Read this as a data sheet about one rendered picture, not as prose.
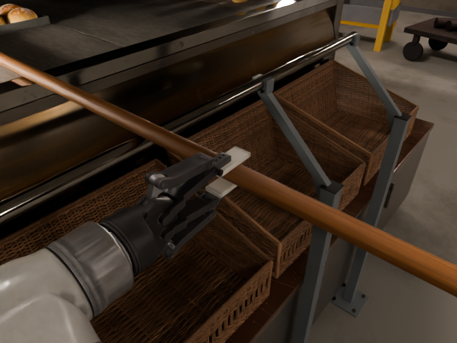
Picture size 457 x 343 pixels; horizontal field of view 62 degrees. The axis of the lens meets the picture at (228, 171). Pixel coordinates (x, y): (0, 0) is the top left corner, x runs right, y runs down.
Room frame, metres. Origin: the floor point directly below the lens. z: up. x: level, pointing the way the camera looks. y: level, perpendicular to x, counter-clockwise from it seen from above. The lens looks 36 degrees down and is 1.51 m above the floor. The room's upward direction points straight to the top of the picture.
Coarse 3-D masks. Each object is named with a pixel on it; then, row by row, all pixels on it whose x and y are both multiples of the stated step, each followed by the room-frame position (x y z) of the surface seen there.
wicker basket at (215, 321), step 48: (96, 192) 0.83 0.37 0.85; (144, 192) 0.92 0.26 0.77; (0, 240) 0.64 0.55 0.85; (48, 240) 0.70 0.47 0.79; (192, 240) 0.89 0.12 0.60; (240, 240) 0.74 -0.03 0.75; (144, 288) 0.70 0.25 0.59; (192, 288) 0.70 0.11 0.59; (240, 288) 0.59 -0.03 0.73; (144, 336) 0.55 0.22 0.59; (192, 336) 0.47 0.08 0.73
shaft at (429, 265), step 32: (0, 64) 0.90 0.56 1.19; (64, 96) 0.72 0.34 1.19; (128, 128) 0.58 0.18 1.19; (160, 128) 0.55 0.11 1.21; (256, 192) 0.40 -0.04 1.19; (288, 192) 0.39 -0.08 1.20; (320, 224) 0.34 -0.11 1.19; (352, 224) 0.33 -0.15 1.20; (384, 256) 0.29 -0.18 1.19; (416, 256) 0.28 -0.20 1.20; (448, 288) 0.25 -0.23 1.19
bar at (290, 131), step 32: (352, 32) 1.23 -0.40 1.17; (288, 64) 0.95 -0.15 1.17; (224, 96) 0.75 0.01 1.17; (384, 96) 1.13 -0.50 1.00; (288, 128) 0.80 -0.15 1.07; (96, 160) 0.51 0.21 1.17; (384, 160) 1.08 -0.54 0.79; (32, 192) 0.42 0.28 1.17; (64, 192) 0.45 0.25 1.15; (320, 192) 0.72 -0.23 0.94; (384, 192) 1.06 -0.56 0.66; (0, 224) 0.38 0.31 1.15; (320, 256) 0.70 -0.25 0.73; (352, 288) 1.07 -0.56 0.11
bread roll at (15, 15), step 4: (16, 8) 1.28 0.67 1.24; (20, 8) 1.27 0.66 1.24; (24, 8) 1.28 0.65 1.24; (12, 12) 1.25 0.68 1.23; (16, 12) 1.26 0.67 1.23; (20, 12) 1.26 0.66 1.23; (24, 12) 1.27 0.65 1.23; (28, 12) 1.28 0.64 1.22; (32, 12) 1.29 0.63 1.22; (8, 16) 1.24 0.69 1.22; (12, 16) 1.24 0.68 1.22; (16, 16) 1.25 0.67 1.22; (20, 16) 1.25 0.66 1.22; (24, 16) 1.26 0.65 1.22; (28, 16) 1.27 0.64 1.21; (32, 16) 1.28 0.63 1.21; (36, 16) 1.30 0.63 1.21; (8, 20) 1.24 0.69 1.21; (12, 20) 1.24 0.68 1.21; (16, 20) 1.24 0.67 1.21; (20, 20) 1.25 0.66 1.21
